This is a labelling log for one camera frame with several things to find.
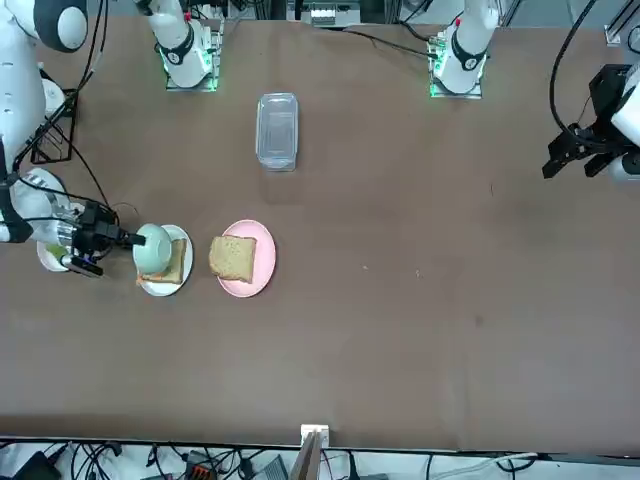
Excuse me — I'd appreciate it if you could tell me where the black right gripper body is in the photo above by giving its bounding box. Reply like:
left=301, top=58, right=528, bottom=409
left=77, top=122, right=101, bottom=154
left=69, top=199, right=122, bottom=279

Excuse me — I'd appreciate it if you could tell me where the aluminium profile bracket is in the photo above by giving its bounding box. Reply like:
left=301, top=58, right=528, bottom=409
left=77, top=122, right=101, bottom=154
left=292, top=422, right=332, bottom=480

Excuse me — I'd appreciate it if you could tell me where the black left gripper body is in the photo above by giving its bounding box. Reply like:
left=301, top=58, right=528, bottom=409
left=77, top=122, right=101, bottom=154
left=588, top=63, right=633, bottom=144

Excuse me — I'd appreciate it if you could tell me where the white plate with pinkish rim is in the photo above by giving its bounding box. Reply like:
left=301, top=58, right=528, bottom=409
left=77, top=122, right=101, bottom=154
left=36, top=238, right=76, bottom=274

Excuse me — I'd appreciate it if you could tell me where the pale green bowl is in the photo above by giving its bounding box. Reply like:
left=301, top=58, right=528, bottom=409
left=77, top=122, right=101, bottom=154
left=132, top=223, right=174, bottom=275

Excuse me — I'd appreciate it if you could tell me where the white ceramic cup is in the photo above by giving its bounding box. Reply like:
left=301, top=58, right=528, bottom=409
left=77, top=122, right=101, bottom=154
left=40, top=77, right=66, bottom=116

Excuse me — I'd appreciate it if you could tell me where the white round plate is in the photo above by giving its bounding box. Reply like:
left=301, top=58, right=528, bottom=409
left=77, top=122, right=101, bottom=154
left=135, top=224, right=194, bottom=297

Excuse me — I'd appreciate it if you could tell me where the black wire cup rack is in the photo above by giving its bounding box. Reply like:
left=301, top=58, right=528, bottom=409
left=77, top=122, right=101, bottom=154
left=29, top=88, right=80, bottom=165

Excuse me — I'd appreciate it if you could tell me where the clear plastic lidded container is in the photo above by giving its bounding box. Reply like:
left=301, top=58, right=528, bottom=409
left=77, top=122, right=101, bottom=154
left=255, top=91, right=301, bottom=174

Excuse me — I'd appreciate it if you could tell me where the brown bread slice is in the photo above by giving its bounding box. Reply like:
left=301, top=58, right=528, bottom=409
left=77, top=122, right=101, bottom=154
left=137, top=238, right=189, bottom=286
left=208, top=235, right=258, bottom=285

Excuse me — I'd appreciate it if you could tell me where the pink round plate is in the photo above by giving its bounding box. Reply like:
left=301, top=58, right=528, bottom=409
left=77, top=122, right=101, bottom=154
left=216, top=218, right=277, bottom=298

